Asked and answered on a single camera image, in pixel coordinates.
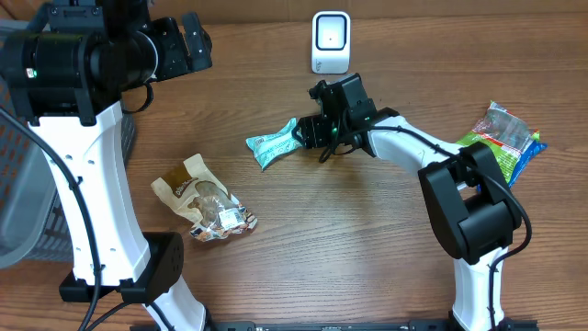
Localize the light teal snack packet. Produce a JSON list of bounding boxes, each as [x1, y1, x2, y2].
[[245, 118, 302, 171]]

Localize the beige brown Pantree snack bag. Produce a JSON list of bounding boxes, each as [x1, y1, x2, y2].
[[151, 154, 257, 242]]

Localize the green snack packet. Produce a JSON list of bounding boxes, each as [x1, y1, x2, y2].
[[457, 101, 541, 184]]

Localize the blue snack packet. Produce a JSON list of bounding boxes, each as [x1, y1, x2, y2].
[[508, 140, 548, 188]]

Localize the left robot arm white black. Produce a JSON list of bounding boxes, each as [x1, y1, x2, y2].
[[1, 1, 214, 330]]

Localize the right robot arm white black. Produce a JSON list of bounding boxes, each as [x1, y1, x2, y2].
[[293, 74, 538, 330]]

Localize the white barcode scanner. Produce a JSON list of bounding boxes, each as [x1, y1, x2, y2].
[[311, 11, 351, 74]]

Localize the black rail at table edge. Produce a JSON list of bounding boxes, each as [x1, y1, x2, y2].
[[129, 318, 539, 331]]

